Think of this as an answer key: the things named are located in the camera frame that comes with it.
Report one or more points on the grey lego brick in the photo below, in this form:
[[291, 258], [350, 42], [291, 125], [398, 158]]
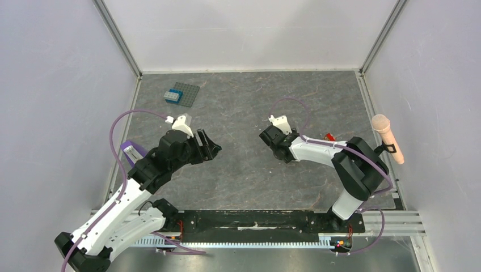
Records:
[[172, 96]]

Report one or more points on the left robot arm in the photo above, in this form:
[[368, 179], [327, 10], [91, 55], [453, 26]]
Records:
[[97, 243]]

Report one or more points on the black microphone stand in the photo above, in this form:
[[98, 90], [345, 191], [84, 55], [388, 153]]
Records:
[[383, 147]]

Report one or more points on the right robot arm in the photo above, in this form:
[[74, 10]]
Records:
[[358, 166]]

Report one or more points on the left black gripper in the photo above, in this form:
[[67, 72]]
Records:
[[206, 152]]

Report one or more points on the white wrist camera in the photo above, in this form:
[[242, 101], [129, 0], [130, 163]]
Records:
[[281, 123], [181, 123]]

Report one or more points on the blue lego brick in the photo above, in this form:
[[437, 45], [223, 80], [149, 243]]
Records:
[[179, 91]]

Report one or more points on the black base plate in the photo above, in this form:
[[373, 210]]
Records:
[[259, 226]]

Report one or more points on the red toy figure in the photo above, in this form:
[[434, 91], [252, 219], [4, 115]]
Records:
[[329, 137]]

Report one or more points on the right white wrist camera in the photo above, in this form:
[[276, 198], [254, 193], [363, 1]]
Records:
[[281, 123]]

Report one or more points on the grey lego baseplate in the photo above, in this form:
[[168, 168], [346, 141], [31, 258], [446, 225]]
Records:
[[187, 93]]

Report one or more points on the pink microphone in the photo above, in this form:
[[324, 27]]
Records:
[[382, 125]]

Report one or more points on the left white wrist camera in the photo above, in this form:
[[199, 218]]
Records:
[[181, 123]]

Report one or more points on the white cable duct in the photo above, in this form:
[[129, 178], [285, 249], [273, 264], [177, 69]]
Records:
[[322, 242]]

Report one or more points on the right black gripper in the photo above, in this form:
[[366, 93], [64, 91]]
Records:
[[272, 138]]

